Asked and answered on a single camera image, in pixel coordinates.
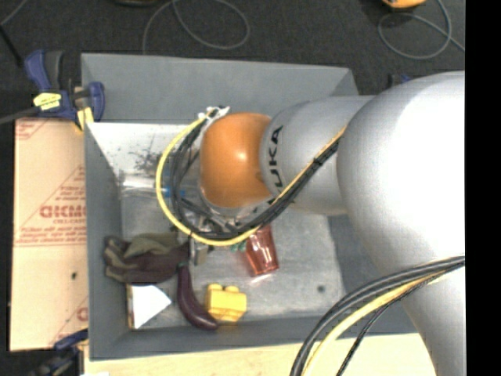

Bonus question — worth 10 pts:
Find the clear orange plastic cup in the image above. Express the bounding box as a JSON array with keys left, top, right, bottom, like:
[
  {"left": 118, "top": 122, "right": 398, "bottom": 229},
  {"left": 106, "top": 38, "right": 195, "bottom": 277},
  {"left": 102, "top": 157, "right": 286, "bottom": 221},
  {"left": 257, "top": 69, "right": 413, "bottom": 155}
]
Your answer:
[{"left": 243, "top": 225, "right": 280, "bottom": 277}]

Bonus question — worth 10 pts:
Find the white triangular box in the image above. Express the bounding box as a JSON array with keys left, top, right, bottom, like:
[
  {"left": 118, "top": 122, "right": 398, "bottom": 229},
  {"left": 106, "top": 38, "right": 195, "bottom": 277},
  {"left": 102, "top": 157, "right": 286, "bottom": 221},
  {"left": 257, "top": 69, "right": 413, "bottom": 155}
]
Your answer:
[{"left": 125, "top": 283, "right": 174, "bottom": 330}]

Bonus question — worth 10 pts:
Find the grey metal bin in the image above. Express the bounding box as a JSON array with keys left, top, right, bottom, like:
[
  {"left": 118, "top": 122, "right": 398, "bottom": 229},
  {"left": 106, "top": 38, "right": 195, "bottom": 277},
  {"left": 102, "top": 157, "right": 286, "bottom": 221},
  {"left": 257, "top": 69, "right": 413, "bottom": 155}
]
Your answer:
[{"left": 80, "top": 52, "right": 379, "bottom": 360}]

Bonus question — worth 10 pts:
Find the dark brown and olive cloth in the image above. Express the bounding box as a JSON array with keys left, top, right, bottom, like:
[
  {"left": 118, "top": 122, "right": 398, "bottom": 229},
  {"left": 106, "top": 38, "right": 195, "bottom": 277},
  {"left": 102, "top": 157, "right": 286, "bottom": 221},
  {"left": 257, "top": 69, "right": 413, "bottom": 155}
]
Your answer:
[{"left": 103, "top": 231, "right": 193, "bottom": 286}]

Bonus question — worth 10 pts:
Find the purple toy eggplant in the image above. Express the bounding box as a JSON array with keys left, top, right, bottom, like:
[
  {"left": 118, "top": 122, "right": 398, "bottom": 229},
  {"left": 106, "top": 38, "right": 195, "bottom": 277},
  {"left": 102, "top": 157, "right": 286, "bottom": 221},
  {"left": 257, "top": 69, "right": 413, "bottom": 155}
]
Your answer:
[{"left": 175, "top": 262, "right": 219, "bottom": 332}]

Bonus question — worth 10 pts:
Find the brown cardboard board, red print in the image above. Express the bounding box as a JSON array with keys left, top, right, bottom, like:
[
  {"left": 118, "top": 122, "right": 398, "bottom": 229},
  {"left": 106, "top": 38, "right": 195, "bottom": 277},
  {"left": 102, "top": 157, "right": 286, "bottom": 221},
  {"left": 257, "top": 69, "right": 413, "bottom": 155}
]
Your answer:
[{"left": 8, "top": 117, "right": 90, "bottom": 353}]

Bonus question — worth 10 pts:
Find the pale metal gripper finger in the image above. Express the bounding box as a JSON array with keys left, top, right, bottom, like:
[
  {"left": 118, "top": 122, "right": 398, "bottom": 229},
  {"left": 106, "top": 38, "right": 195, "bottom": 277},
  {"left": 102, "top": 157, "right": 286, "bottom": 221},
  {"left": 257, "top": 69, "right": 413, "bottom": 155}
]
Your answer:
[{"left": 189, "top": 240, "right": 209, "bottom": 267}]

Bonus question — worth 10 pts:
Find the clear plastic bottle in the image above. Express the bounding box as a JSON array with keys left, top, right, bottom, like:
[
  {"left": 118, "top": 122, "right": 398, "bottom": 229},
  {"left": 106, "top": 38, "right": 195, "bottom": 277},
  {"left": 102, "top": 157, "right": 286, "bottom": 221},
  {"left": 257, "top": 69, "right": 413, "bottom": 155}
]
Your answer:
[{"left": 117, "top": 170, "right": 201, "bottom": 213}]

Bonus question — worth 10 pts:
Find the yellow toy building block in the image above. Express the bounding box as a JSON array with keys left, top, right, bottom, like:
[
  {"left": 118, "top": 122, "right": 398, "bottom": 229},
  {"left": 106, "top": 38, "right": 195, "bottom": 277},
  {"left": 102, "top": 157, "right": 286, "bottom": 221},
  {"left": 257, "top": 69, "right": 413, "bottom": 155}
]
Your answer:
[{"left": 204, "top": 283, "right": 249, "bottom": 324}]

